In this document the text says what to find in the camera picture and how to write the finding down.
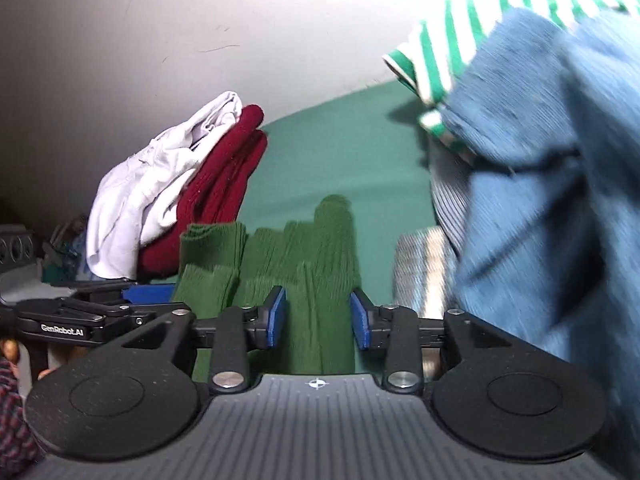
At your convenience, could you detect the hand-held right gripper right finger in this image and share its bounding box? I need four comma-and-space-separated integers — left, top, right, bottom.
349, 289, 513, 393

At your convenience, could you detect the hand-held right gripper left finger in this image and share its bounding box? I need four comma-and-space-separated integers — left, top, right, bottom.
121, 285, 288, 395

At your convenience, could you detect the white garment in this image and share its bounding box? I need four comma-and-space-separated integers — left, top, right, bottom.
86, 91, 243, 280

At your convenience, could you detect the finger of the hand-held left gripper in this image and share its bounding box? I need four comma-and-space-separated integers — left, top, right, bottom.
60, 298, 190, 327
75, 281, 174, 306

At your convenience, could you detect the green white striped shirt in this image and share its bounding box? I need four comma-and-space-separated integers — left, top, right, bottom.
382, 0, 640, 156

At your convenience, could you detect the person's left hand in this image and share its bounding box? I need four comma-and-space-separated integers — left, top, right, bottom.
0, 337, 63, 383

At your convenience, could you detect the dark red sweater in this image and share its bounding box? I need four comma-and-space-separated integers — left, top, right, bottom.
136, 105, 268, 281

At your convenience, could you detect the blue sweater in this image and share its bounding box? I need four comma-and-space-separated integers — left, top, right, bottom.
440, 7, 640, 461

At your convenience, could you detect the grey striped knit garment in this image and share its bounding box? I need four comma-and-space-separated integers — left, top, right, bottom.
392, 160, 471, 381

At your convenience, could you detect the person's left forearm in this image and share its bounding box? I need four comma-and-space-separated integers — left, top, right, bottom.
0, 355, 48, 468

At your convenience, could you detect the green cardigan with white stripes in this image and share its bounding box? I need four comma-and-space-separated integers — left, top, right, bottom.
170, 195, 361, 381

